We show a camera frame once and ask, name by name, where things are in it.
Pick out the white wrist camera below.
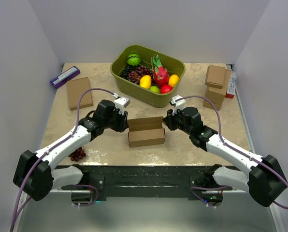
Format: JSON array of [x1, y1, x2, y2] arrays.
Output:
[[169, 95, 186, 116], [114, 97, 130, 115]]

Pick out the stacked brown cardboard boxes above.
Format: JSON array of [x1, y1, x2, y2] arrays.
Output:
[[204, 65, 232, 110]]

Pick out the brown cardboard box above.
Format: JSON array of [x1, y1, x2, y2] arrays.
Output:
[[66, 77, 93, 111], [128, 116, 165, 148]]

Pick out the green toy watermelon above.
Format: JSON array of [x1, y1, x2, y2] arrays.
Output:
[[127, 53, 141, 66]]

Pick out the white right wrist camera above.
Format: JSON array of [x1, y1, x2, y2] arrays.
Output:
[[169, 95, 186, 116]]

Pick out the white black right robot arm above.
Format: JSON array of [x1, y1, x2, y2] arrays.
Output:
[[163, 107, 288, 207]]

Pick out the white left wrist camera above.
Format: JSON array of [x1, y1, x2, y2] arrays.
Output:
[[114, 97, 130, 115]]

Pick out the white red box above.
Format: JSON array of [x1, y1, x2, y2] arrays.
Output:
[[225, 71, 236, 99]]

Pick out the red grapes on table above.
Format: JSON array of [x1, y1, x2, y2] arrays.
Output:
[[68, 146, 86, 162]]

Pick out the dark blue toy grapes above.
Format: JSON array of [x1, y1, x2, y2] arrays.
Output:
[[120, 66, 133, 79]]

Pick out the purple white small box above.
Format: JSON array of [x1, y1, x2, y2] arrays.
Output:
[[50, 66, 80, 89]]

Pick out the flat brown cardboard box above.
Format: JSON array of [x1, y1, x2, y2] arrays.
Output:
[[66, 77, 93, 111]]

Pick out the red toy apple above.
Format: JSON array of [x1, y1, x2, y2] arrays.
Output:
[[160, 85, 173, 94]]

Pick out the red toy dragon fruit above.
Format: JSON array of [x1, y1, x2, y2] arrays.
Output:
[[151, 55, 170, 87]]

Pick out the yellow orange toy mango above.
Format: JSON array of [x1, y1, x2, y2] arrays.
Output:
[[168, 74, 179, 87]]

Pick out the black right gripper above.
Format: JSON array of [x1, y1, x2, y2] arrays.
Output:
[[162, 106, 193, 135]]

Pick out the olive green plastic basin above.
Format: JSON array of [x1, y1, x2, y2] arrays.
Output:
[[110, 44, 186, 108]]

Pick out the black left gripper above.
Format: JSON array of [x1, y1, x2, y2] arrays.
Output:
[[103, 107, 129, 132]]

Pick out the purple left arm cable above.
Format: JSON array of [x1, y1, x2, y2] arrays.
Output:
[[9, 87, 120, 232]]

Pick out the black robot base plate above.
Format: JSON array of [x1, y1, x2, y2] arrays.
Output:
[[62, 165, 223, 206]]

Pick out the dark red toy grapes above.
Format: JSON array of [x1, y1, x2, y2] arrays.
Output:
[[127, 65, 153, 85]]

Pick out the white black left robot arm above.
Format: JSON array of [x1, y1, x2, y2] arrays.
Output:
[[13, 97, 130, 201]]

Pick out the green toy lime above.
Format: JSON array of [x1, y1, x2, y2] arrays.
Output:
[[149, 86, 160, 93]]

